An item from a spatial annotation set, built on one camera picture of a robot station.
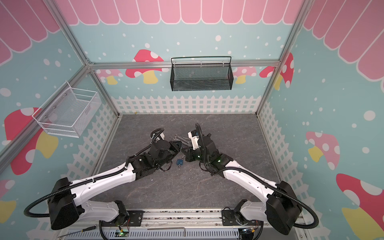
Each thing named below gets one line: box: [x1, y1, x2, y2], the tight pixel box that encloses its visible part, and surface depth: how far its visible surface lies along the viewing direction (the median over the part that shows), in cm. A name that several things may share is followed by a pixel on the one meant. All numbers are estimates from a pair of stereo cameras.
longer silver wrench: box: [172, 134, 190, 144], surface depth 108 cm
